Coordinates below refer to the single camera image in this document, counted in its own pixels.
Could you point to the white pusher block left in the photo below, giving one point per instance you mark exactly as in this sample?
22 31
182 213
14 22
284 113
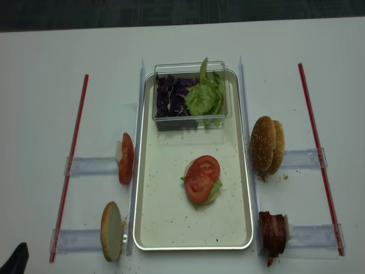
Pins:
118 152

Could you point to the white metal tray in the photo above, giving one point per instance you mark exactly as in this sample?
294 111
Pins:
164 217

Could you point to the standing bun half left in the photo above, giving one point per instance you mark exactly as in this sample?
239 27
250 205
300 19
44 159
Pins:
111 232

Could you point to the green lettuce leaves in container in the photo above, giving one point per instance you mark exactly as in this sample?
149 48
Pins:
206 97

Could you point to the upper right clear holder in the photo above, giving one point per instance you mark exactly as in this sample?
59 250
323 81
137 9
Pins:
313 158

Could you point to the left red strip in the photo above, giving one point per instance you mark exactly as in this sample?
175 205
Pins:
66 178

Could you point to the standing tomato slices left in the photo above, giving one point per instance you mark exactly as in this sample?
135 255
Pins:
126 163

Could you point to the lower left clear holder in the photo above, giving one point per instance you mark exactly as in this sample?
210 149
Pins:
75 240

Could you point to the left clear divider rail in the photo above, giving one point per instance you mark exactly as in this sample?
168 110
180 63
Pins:
139 120

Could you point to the right red strip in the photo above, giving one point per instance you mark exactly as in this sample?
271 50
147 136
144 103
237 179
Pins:
334 220

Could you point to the lettuce leaf on bun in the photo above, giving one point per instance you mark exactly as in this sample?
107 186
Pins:
201 191

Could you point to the rear sesame bun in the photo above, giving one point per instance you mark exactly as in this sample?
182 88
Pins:
278 152

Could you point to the white pusher block right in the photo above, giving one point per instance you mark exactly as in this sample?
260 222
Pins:
288 229

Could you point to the front sesame bun top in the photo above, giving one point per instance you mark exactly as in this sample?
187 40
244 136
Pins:
263 143

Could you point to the lower right clear holder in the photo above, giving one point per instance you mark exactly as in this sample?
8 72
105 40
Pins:
314 236

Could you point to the white pusher block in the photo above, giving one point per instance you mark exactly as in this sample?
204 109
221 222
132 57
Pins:
288 229
118 152

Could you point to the red strip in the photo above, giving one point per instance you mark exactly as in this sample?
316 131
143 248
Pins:
334 220
66 178

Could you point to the sesame bun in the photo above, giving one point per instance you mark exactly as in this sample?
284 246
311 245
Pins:
278 152
263 143

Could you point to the lower tomato slice on bun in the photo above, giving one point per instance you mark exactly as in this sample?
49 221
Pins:
198 187

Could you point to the upper left clear holder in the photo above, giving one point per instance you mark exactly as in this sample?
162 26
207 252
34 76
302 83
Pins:
79 166

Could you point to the black object bottom left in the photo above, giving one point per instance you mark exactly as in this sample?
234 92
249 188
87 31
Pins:
16 263

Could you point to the purple cabbage leaves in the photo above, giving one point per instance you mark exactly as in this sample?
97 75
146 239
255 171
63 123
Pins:
171 93

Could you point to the clear plastic salad container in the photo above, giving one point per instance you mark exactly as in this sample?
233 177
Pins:
191 70

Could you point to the stack of meat slices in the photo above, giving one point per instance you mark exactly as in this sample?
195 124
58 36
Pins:
273 234

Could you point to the bottom bun on tray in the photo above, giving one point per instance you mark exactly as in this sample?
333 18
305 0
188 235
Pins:
213 192

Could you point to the clear holder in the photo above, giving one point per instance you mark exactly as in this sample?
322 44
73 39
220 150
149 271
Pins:
313 158
314 236
75 240
79 166

